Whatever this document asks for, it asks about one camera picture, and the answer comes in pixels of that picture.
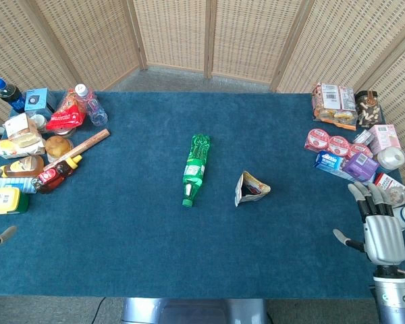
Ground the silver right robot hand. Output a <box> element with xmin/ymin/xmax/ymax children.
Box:
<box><xmin>333</xmin><ymin>181</ymin><xmax>405</xmax><ymax>267</ymax></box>

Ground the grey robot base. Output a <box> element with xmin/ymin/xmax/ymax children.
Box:
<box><xmin>120</xmin><ymin>296</ymin><xmax>268</xmax><ymax>324</ymax></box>

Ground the red snack bag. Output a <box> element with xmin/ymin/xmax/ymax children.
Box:
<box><xmin>45</xmin><ymin>89</ymin><xmax>88</xmax><ymax>134</ymax></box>

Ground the dark chocolate snack bag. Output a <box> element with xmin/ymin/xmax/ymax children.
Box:
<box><xmin>354</xmin><ymin>90</ymin><xmax>382</xmax><ymax>130</ymax></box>

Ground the snack packet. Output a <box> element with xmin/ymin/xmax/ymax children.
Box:
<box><xmin>234</xmin><ymin>170</ymin><xmax>272</xmax><ymax>208</ymax></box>

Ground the snack bag with barcode label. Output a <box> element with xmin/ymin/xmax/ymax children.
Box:
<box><xmin>311</xmin><ymin>82</ymin><xmax>358</xmax><ymax>132</ymax></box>

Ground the light blue tissue pack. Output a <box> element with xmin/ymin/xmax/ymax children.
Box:
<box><xmin>0</xmin><ymin>176</ymin><xmax>38</xmax><ymax>196</ymax></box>

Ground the yellow and green container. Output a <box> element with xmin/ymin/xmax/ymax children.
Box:
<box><xmin>0</xmin><ymin>186</ymin><xmax>30</xmax><ymax>216</ymax></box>

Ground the brown sauce bottle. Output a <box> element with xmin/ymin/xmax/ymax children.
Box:
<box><xmin>1</xmin><ymin>155</ymin><xmax>45</xmax><ymax>178</ymax></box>

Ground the white and yellow box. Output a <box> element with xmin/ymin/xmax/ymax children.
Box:
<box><xmin>0</xmin><ymin>137</ymin><xmax>46</xmax><ymax>160</ymax></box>

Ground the cup with clear lid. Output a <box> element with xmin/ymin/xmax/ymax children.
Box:
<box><xmin>384</xmin><ymin>186</ymin><xmax>405</xmax><ymax>207</ymax></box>

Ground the clear wrapped bread package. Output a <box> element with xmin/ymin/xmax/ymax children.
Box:
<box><xmin>3</xmin><ymin>112</ymin><xmax>43</xmax><ymax>149</ymax></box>

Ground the red and white packet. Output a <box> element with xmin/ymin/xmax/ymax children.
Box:
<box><xmin>373</xmin><ymin>172</ymin><xmax>405</xmax><ymax>192</ymax></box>

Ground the honey bottle with yellow cap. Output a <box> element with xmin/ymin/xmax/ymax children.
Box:
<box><xmin>31</xmin><ymin>154</ymin><xmax>84</xmax><ymax>195</ymax></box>

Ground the brown muffin in wrapper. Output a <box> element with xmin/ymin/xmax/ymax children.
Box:
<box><xmin>45</xmin><ymin>135</ymin><xmax>72</xmax><ymax>163</ymax></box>

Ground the purple box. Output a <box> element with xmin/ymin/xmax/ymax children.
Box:
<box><xmin>341</xmin><ymin>152</ymin><xmax>381</xmax><ymax>184</ymax></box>

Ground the dark bottle with blue cap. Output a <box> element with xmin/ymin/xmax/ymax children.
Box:
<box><xmin>0</xmin><ymin>78</ymin><xmax>26</xmax><ymax>114</ymax></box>

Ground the white round tub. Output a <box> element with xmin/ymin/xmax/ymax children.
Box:
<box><xmin>377</xmin><ymin>146</ymin><xmax>405</xmax><ymax>171</ymax></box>

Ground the round tin can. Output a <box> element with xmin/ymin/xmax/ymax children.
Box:
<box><xmin>55</xmin><ymin>126</ymin><xmax>78</xmax><ymax>138</ymax></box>

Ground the light blue carton box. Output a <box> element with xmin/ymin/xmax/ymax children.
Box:
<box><xmin>24</xmin><ymin>88</ymin><xmax>57</xmax><ymax>119</ymax></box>

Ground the blue and white box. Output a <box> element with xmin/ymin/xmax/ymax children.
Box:
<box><xmin>313</xmin><ymin>150</ymin><xmax>351</xmax><ymax>177</ymax></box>

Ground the red lidded yogurt cup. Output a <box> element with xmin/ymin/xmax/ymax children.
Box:
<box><xmin>304</xmin><ymin>128</ymin><xmax>332</xmax><ymax>153</ymax></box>
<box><xmin>327</xmin><ymin>135</ymin><xmax>352</xmax><ymax>158</ymax></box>
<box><xmin>347</xmin><ymin>142</ymin><xmax>374</xmax><ymax>160</ymax></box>

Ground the long brown stick package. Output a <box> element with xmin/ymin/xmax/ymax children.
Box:
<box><xmin>43</xmin><ymin>128</ymin><xmax>111</xmax><ymax>171</ymax></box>

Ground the pink carton box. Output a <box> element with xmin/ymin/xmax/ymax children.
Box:
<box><xmin>368</xmin><ymin>124</ymin><xmax>402</xmax><ymax>155</ymax></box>

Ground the clear water bottle white cap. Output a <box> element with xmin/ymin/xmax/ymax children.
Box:
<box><xmin>74</xmin><ymin>83</ymin><xmax>109</xmax><ymax>127</ymax></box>

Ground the woven bamboo screen panel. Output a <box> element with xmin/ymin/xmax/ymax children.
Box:
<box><xmin>356</xmin><ymin>20</ymin><xmax>405</xmax><ymax>186</ymax></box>
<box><xmin>126</xmin><ymin>0</ymin><xmax>213</xmax><ymax>80</ymax></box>
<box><xmin>20</xmin><ymin>0</ymin><xmax>149</xmax><ymax>92</ymax></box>
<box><xmin>0</xmin><ymin>0</ymin><xmax>84</xmax><ymax>119</ymax></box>
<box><xmin>269</xmin><ymin>0</ymin><xmax>405</xmax><ymax>95</ymax></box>
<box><xmin>204</xmin><ymin>0</ymin><xmax>313</xmax><ymax>86</ymax></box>

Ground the blue carpet table mat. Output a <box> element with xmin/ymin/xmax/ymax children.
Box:
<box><xmin>0</xmin><ymin>90</ymin><xmax>405</xmax><ymax>300</ymax></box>

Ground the green plastic soda bottle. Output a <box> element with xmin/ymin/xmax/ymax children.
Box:
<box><xmin>182</xmin><ymin>133</ymin><xmax>212</xmax><ymax>208</ymax></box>

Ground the black floor cable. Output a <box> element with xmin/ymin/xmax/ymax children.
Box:
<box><xmin>91</xmin><ymin>296</ymin><xmax>106</xmax><ymax>324</ymax></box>

